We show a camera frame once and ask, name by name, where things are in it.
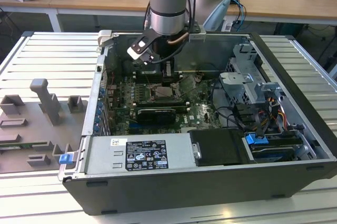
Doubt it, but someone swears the thin wire locking lever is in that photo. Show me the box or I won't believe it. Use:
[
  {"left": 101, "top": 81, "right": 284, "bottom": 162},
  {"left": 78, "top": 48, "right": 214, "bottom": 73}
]
[{"left": 144, "top": 74, "right": 156, "bottom": 102}]

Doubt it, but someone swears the metal socket cover frame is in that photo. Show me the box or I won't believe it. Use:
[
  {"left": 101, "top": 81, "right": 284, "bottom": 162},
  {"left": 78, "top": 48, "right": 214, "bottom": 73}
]
[{"left": 175, "top": 75, "right": 197, "bottom": 97}]

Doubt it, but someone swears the CPU socket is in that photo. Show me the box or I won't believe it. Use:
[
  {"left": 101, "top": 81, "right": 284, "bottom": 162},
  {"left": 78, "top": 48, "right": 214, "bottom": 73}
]
[{"left": 148, "top": 83, "right": 184, "bottom": 103}]

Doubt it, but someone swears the black graphics card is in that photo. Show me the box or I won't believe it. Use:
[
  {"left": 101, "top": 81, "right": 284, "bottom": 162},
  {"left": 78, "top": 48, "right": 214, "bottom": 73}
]
[{"left": 136, "top": 106, "right": 176, "bottom": 126}]

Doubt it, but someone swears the green motherboard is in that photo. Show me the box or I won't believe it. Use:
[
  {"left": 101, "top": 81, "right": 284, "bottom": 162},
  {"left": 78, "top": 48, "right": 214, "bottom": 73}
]
[{"left": 104, "top": 72, "right": 237, "bottom": 135}]

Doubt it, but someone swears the grey metal disk bay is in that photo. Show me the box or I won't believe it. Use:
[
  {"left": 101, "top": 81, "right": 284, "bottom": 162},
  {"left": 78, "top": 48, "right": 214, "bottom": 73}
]
[{"left": 217, "top": 42, "right": 286, "bottom": 109}]

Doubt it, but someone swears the black plastic shroud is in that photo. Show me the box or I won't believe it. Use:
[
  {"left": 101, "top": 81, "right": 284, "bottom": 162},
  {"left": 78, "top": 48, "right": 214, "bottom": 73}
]
[{"left": 189, "top": 128, "right": 252, "bottom": 167}]

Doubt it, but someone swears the silver power supply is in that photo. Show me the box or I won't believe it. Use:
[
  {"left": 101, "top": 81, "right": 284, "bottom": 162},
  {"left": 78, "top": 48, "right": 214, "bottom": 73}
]
[{"left": 85, "top": 132, "right": 197, "bottom": 175}]

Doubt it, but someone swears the blue disk carrier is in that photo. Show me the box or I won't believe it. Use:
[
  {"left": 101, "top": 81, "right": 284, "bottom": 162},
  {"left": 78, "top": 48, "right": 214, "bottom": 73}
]
[{"left": 244, "top": 133, "right": 269, "bottom": 145}]

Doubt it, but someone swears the blue case latch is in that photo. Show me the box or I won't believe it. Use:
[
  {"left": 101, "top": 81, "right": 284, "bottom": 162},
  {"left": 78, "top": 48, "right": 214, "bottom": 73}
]
[{"left": 59, "top": 153, "right": 73, "bottom": 166}]

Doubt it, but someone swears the black open PC case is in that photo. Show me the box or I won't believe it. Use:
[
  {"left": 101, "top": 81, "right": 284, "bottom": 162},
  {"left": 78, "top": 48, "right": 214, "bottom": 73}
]
[{"left": 58, "top": 29, "right": 337, "bottom": 216}]

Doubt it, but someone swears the black hard disk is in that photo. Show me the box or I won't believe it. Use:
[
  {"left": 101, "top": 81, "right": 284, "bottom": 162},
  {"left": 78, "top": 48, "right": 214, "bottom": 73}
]
[{"left": 249, "top": 142, "right": 302, "bottom": 163}]

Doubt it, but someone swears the grey parts rack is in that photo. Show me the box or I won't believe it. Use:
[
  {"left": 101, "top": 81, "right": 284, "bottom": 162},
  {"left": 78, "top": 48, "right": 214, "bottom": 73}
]
[{"left": 0, "top": 77, "right": 89, "bottom": 174}]

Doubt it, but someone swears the green RAM stick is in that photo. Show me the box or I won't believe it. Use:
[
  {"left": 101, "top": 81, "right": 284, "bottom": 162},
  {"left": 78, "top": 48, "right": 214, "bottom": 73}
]
[{"left": 0, "top": 143, "right": 35, "bottom": 149}]

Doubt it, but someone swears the black camera cable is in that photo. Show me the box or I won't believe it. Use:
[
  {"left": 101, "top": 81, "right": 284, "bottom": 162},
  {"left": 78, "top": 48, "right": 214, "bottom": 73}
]
[{"left": 147, "top": 50, "right": 186, "bottom": 64}]

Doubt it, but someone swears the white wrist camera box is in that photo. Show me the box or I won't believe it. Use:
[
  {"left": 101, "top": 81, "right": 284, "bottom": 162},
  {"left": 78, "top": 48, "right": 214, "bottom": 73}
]
[{"left": 126, "top": 33, "right": 160, "bottom": 64}]

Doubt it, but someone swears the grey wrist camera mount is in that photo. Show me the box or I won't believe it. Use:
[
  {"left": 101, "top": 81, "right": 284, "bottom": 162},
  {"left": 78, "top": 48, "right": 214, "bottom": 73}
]
[{"left": 187, "top": 24, "right": 208, "bottom": 42}]

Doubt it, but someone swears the grey case handle latch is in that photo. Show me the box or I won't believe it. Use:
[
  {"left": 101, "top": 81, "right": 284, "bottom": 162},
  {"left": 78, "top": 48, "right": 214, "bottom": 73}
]
[{"left": 96, "top": 29, "right": 114, "bottom": 48}]

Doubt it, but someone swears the blue cable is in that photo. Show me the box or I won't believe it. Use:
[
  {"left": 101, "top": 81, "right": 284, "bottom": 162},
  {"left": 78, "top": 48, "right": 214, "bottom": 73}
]
[{"left": 235, "top": 0, "right": 247, "bottom": 26}]

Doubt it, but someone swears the black looped wire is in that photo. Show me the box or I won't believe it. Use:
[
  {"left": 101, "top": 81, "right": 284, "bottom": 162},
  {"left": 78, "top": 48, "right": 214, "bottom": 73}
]
[{"left": 213, "top": 105, "right": 247, "bottom": 131}]

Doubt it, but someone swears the black disk wire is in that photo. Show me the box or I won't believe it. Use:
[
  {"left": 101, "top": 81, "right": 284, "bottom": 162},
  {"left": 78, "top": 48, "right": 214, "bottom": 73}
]
[{"left": 251, "top": 102, "right": 265, "bottom": 140}]

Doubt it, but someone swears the yellow red wire bundle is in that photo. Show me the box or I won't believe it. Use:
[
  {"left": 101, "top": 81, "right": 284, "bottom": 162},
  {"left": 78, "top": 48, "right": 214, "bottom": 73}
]
[{"left": 265, "top": 96, "right": 287, "bottom": 130}]

